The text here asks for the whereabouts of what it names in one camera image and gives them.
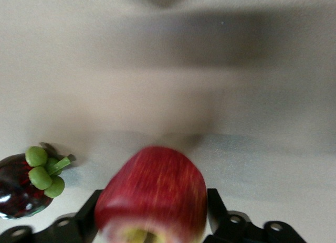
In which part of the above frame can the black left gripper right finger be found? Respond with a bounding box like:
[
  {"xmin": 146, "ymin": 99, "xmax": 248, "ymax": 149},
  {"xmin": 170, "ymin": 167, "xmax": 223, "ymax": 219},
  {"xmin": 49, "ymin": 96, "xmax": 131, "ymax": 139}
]
[{"xmin": 203, "ymin": 188, "xmax": 307, "ymax": 243}]

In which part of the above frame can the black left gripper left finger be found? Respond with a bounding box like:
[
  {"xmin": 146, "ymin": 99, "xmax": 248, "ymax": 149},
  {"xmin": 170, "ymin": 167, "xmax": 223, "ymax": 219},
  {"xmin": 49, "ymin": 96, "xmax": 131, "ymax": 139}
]
[{"xmin": 0, "ymin": 189, "xmax": 104, "ymax": 243}]

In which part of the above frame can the red apple with yellow patch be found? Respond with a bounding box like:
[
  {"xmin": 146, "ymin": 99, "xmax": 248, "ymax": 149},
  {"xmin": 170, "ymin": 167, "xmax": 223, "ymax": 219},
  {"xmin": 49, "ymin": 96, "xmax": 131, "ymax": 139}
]
[{"xmin": 93, "ymin": 145, "xmax": 208, "ymax": 243}]

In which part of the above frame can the dark purple mangosteen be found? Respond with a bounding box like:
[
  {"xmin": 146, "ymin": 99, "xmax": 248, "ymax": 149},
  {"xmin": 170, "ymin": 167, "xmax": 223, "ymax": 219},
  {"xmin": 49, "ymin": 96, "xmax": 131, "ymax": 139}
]
[{"xmin": 0, "ymin": 145, "xmax": 76, "ymax": 219}]

